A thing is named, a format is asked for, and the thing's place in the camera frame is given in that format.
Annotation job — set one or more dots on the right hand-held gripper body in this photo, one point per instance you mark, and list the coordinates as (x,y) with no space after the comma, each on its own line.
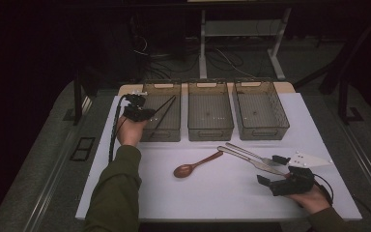
(294,183)

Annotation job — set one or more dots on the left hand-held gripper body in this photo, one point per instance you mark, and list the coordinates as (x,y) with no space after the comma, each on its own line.
(134,112)

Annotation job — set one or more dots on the black chopstick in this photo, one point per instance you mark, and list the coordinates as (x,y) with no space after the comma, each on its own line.
(165,108)
(162,119)

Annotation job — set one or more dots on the smoky clear plastic basket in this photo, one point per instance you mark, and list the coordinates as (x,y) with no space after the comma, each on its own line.
(210,111)
(167,129)
(259,109)

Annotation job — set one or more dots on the metal knife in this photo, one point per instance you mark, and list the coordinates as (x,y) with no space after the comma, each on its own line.
(248,160)

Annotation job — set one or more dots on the metal fork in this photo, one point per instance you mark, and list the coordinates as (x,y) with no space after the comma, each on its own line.
(248,153)

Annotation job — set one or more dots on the brown wooden spoon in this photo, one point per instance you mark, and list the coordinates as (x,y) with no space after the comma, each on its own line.
(184,170)

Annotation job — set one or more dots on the person's left hand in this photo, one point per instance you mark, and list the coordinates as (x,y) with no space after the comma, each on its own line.
(130,132)

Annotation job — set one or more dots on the person's right hand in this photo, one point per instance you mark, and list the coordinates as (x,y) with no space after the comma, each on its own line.
(312,199)

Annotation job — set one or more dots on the white board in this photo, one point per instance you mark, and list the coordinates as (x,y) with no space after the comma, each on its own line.
(215,196)

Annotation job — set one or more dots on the white metal stand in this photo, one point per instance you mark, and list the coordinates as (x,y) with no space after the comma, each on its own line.
(202,48)

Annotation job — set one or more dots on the black metal stand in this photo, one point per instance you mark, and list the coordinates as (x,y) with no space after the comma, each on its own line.
(343,100)

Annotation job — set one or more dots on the black metal post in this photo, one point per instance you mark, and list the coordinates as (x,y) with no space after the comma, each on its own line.
(77,100)

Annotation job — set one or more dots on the metal rail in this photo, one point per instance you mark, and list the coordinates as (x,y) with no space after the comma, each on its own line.
(367,161)
(50,187)

